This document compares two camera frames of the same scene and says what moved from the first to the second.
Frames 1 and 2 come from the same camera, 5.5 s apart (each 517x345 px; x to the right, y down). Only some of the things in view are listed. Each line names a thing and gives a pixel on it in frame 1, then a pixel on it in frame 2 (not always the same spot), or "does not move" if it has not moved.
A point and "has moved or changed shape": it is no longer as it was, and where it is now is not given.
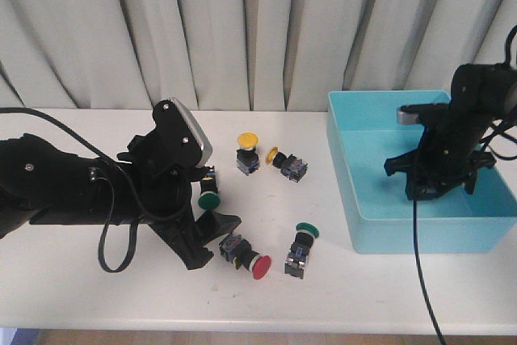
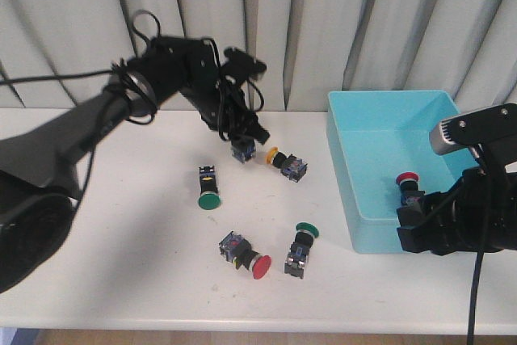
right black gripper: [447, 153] to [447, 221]
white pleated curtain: [245, 34] does not move
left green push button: [209, 198] does not move
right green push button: [300, 250] does not move
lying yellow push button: [291, 167] does not move
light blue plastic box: [365, 132] does not move
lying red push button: [238, 250] does not move
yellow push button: [247, 157] has moved or changed shape
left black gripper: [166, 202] to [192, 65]
